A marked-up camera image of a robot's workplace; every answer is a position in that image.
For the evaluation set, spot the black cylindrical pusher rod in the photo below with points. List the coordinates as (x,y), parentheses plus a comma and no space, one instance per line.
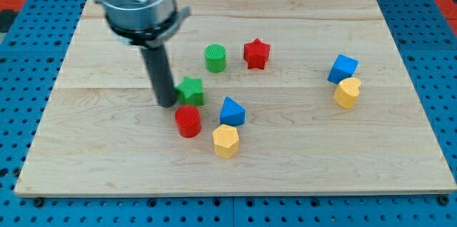
(157,65)

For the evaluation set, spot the red cylinder block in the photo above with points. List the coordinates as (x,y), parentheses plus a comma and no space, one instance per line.
(188,121)

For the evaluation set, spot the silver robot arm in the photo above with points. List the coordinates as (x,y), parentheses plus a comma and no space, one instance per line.
(148,24)

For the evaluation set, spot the green star block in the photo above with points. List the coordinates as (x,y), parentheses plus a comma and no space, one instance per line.
(191,92)

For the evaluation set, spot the red star block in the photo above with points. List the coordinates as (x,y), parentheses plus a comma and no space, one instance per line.
(256,54)

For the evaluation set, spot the green cylinder block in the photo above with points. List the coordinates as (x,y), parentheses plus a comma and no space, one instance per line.
(215,58)

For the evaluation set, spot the blue triangle block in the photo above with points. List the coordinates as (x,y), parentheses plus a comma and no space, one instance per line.
(232,113)

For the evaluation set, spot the yellow hexagon block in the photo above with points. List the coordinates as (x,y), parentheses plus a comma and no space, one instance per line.
(226,141)

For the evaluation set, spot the wooden board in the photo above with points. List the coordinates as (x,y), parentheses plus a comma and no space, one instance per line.
(102,133)

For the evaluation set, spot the blue cube block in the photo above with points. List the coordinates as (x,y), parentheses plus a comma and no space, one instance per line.
(343,68)

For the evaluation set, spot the yellow heart block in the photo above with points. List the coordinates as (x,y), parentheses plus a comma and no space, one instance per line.
(347,92)

